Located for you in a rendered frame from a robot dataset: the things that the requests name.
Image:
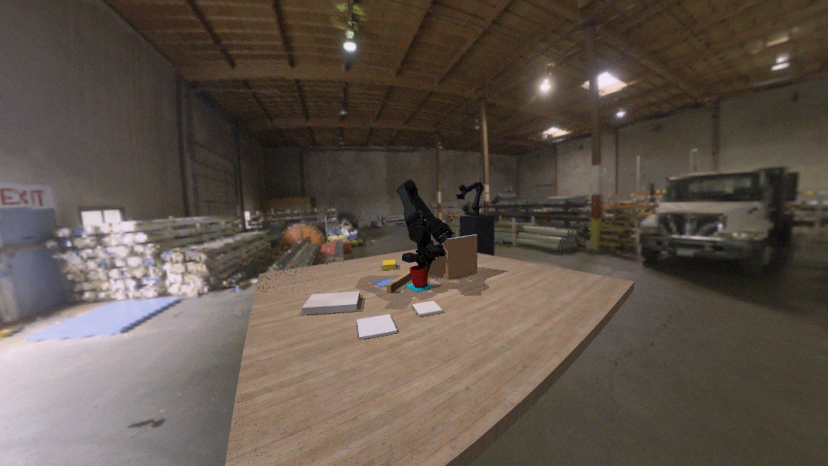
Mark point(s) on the white flat square pad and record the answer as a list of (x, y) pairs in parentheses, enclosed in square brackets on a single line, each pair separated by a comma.
[(426, 308)]

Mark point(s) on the tan wooden bar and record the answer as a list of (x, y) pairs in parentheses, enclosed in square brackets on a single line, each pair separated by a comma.
[(399, 282)]

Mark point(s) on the red cup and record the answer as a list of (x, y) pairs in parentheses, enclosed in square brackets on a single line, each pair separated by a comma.
[(418, 276)]

